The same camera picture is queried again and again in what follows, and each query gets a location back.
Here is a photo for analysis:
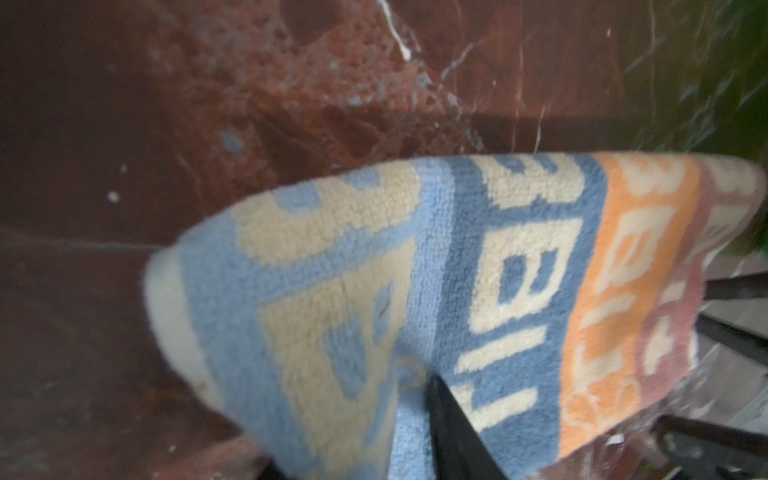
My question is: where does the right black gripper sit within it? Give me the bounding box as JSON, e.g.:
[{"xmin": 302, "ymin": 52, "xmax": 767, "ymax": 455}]
[{"xmin": 652, "ymin": 272, "xmax": 768, "ymax": 480}]

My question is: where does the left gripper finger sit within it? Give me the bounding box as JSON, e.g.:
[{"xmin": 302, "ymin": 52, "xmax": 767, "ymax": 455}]
[{"xmin": 426, "ymin": 375, "xmax": 507, "ymax": 480}]

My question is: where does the striped multicolour rabbit towel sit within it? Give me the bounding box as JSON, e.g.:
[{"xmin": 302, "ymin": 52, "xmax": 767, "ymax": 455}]
[{"xmin": 143, "ymin": 152, "xmax": 767, "ymax": 479}]

